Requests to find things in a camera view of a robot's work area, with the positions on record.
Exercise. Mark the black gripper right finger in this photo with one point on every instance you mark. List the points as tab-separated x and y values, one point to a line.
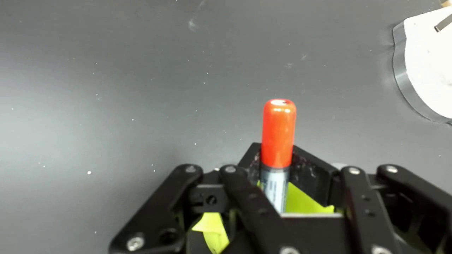
389	212

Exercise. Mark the red capped silver marker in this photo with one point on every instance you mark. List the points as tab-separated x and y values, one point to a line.
276	152

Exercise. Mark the yellow green mug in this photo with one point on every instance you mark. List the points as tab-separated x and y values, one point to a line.
297	202

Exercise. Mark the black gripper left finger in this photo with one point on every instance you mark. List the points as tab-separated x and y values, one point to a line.
166	221

